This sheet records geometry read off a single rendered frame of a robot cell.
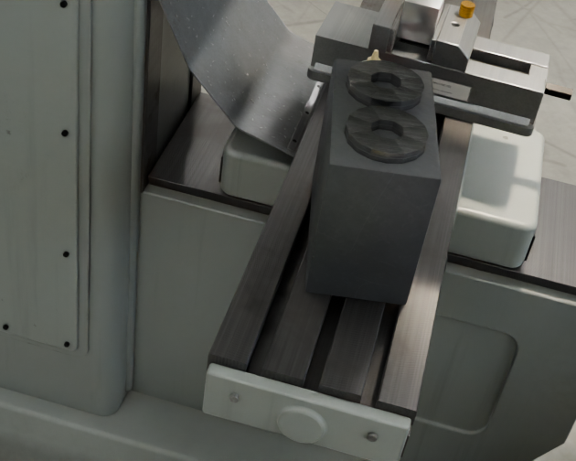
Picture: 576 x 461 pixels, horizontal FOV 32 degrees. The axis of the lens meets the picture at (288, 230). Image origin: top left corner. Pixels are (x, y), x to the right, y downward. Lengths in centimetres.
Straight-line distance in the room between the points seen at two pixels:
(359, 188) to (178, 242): 67
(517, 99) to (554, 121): 190
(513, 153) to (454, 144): 24
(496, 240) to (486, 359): 25
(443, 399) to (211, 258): 48
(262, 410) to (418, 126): 35
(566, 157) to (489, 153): 158
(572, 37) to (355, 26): 245
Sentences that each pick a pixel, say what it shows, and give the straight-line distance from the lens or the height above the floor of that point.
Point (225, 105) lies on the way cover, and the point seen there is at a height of 89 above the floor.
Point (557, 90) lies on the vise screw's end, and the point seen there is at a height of 97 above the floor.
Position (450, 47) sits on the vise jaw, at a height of 102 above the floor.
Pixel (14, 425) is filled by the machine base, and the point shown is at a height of 16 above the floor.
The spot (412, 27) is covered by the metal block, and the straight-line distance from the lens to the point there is 150.
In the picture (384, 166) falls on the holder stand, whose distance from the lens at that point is 104.
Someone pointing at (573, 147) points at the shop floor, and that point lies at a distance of 329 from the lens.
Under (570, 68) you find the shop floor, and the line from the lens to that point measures 373.
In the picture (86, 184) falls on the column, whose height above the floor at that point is 73.
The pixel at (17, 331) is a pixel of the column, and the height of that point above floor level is 36.
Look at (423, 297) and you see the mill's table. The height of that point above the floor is 92.
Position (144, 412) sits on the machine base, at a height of 20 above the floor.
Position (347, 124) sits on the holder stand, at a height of 112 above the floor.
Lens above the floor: 171
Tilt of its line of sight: 40 degrees down
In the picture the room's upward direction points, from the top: 9 degrees clockwise
